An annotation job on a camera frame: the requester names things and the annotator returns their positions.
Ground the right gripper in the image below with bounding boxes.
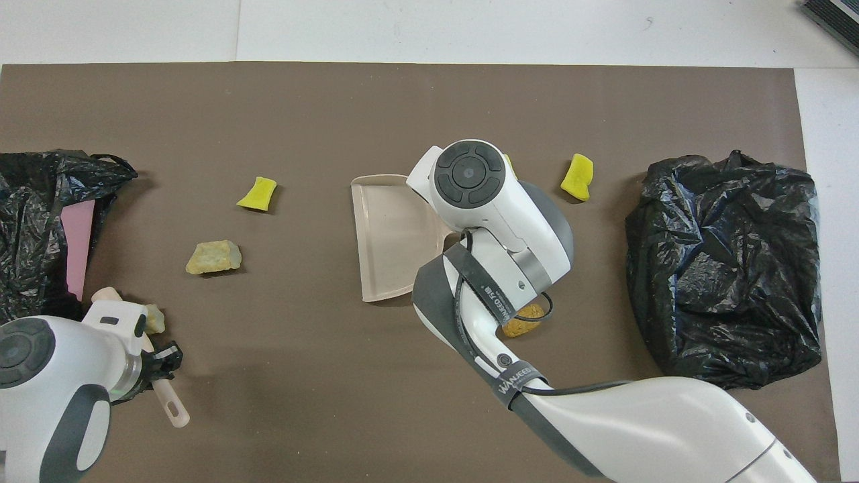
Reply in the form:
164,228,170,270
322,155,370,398
406,146,445,209

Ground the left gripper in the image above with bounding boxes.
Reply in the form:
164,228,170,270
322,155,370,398
82,300,183,386

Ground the beige brush with black bristles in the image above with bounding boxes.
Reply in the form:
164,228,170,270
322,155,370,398
91,286,191,429

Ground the beige plastic dustpan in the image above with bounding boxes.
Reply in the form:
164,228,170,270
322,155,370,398
351,174,464,304

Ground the orange-brown foam chunk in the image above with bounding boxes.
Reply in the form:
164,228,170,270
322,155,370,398
502,303,546,338

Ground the pink bin corner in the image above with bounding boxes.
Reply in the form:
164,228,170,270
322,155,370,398
60,199,96,303

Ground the black plastic trash bag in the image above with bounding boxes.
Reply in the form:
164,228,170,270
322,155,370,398
625,150,823,391
0,148,140,324

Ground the brown table mat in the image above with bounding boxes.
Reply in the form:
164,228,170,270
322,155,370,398
0,62,843,483

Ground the dark ridged device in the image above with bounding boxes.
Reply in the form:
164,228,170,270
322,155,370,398
801,0,859,39

